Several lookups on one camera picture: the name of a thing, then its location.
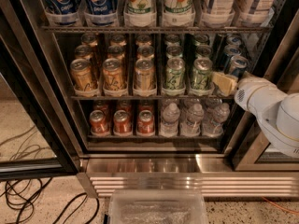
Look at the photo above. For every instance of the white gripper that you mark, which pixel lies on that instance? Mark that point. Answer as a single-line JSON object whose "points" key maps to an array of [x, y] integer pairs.
{"points": [[249, 90]]}

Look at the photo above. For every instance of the red bull can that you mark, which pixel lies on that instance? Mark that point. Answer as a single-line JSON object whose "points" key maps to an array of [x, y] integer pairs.
{"points": [[228, 52], [237, 66], [235, 40]]}

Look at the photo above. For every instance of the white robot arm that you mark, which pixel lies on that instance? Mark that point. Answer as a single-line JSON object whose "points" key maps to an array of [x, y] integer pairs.
{"points": [[277, 112]]}

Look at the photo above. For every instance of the front right green LaCroix can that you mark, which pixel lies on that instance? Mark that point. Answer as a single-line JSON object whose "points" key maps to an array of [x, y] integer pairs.
{"points": [[201, 74]]}

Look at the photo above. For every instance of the green lacroix can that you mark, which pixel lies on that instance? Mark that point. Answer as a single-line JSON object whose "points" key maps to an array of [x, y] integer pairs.
{"points": [[201, 74], [174, 74]]}

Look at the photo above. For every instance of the second-row right green can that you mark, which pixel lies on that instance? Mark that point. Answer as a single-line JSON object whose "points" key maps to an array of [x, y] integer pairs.
{"points": [[203, 51]]}

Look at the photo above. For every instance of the second-row green can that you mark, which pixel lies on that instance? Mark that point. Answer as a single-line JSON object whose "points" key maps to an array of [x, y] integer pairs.
{"points": [[203, 51], [174, 51]]}

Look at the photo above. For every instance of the front left green LaCroix can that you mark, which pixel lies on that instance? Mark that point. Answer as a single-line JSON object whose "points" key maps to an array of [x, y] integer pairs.
{"points": [[174, 74]]}

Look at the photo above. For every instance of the second-row left green can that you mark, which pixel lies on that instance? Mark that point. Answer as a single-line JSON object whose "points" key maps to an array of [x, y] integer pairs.
{"points": [[174, 51]]}

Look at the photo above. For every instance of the front right orange LaCroix can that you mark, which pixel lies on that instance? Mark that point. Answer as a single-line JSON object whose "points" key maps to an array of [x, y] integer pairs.
{"points": [[144, 74]]}

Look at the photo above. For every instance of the orange lacroix can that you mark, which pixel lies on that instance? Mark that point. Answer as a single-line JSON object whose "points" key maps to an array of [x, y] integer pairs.
{"points": [[144, 74], [113, 75], [82, 73]]}

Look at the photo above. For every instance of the second-row right orange can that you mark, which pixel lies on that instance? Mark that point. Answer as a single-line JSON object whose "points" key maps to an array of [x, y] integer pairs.
{"points": [[145, 52]]}

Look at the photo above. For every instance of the second-row orange can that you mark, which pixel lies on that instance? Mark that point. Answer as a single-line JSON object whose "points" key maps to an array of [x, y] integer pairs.
{"points": [[145, 52], [116, 51], [83, 52]]}

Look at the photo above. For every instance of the right red soda can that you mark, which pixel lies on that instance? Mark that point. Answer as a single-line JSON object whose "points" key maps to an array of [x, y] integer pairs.
{"points": [[145, 122]]}

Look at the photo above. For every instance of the red soda can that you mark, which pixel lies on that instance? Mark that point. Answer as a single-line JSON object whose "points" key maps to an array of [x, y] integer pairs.
{"points": [[145, 122], [98, 121], [122, 122]]}

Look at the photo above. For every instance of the stainless fridge base grille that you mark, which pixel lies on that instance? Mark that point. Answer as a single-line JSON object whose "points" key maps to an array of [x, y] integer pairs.
{"points": [[213, 178]]}

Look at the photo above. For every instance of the front middle orange LaCroix can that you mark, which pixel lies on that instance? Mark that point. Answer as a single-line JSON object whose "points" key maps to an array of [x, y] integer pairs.
{"points": [[113, 75]]}

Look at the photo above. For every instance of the middle red soda can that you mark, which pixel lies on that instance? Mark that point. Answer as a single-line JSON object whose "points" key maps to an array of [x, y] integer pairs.
{"points": [[122, 122]]}

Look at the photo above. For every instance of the second-row middle orange can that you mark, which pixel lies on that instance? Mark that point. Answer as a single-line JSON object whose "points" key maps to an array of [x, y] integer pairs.
{"points": [[116, 51]]}

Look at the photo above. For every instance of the left red soda can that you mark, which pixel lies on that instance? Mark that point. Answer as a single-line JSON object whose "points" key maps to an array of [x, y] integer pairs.
{"points": [[98, 121]]}

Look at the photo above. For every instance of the front left orange LaCroix can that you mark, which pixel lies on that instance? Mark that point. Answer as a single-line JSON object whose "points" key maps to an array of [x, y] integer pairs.
{"points": [[82, 73]]}

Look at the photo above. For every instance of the second-row left orange can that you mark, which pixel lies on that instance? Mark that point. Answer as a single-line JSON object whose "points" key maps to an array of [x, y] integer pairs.
{"points": [[83, 52]]}

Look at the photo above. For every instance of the left glass fridge door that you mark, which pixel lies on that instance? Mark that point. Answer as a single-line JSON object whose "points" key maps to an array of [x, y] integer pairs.
{"points": [[36, 102]]}

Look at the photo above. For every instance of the right water bottle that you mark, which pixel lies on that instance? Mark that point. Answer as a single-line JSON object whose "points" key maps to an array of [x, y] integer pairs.
{"points": [[212, 127]]}

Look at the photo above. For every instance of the water bottle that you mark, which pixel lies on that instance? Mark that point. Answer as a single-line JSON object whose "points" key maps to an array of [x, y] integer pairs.
{"points": [[212, 127], [191, 120], [169, 120]]}

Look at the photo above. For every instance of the middle water bottle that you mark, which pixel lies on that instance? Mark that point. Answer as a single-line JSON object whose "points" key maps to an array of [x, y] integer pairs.
{"points": [[191, 120]]}

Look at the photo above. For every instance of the left white labelled bottle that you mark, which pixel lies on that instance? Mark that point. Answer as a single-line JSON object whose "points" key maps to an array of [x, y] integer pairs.
{"points": [[217, 13]]}

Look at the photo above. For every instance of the white labelled bottle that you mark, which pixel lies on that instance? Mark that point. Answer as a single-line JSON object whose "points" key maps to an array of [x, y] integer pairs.
{"points": [[253, 12], [217, 13]]}

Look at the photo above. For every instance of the right white labelled bottle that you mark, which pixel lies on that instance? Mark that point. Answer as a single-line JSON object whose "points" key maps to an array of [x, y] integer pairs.
{"points": [[253, 12]]}

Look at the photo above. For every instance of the left water bottle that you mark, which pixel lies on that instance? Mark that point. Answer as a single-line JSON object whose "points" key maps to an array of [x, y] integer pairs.
{"points": [[169, 120]]}

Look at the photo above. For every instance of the right 7up bottle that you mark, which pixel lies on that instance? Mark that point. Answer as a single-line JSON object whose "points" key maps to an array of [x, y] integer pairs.
{"points": [[178, 12]]}

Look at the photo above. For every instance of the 7up bottle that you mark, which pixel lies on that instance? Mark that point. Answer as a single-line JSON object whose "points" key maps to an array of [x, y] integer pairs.
{"points": [[178, 12], [140, 13]]}

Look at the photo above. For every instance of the left 7up bottle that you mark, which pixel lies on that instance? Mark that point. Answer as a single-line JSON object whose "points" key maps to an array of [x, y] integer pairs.
{"points": [[140, 13]]}

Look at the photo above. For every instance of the right Pepsi bottle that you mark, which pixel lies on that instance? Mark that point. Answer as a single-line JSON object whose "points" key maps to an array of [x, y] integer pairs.
{"points": [[102, 12]]}

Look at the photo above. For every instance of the pepsi bottle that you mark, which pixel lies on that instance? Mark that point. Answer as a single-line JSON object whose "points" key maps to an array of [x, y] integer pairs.
{"points": [[62, 12], [102, 12]]}

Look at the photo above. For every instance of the clear plastic bin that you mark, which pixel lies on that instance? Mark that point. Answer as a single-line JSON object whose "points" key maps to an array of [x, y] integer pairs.
{"points": [[157, 206]]}

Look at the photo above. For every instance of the left Pepsi bottle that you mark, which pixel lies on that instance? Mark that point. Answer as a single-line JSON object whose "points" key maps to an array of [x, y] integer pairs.
{"points": [[62, 12]]}

